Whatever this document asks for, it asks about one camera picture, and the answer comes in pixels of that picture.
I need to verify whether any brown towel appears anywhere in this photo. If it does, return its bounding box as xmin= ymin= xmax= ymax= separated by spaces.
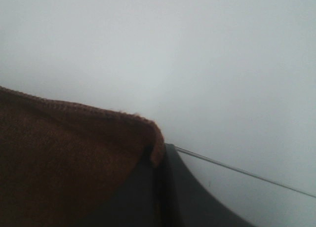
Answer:
xmin=0 ymin=87 xmax=165 ymax=227

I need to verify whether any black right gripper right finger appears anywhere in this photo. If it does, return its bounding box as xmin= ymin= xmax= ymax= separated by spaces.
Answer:
xmin=161 ymin=144 xmax=253 ymax=227

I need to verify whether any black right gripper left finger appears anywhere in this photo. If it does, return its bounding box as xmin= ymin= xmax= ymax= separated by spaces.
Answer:
xmin=98 ymin=160 xmax=161 ymax=227

